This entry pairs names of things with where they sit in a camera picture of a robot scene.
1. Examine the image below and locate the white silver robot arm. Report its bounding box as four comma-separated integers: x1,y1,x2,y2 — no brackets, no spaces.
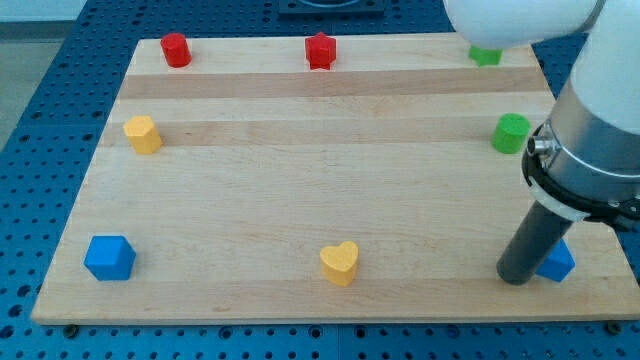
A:
444,0,639,229

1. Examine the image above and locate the wooden board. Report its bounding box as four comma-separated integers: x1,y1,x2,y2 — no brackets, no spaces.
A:
32,33,639,325

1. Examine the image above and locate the yellow heart block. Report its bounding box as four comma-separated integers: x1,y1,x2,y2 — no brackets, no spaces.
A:
320,241,359,287

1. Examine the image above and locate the red star block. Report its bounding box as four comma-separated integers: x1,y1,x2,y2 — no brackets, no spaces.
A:
305,32,337,70

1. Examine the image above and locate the yellow hexagon block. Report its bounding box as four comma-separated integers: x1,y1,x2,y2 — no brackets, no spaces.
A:
123,116,163,155

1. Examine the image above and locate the red cylinder block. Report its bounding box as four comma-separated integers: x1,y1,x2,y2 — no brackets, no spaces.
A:
160,32,192,68

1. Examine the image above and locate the green cylinder block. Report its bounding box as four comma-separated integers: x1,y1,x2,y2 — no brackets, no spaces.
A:
491,113,531,154

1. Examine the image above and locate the green star block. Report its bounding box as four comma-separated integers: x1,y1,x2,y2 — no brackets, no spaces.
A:
468,46,503,67

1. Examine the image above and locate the blue cube block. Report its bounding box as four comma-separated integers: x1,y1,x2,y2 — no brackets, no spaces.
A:
84,235,136,281

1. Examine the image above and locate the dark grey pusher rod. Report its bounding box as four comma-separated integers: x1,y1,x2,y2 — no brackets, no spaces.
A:
496,202,573,286

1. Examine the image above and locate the blue triangle block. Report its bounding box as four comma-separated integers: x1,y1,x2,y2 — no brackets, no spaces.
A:
536,239,576,283

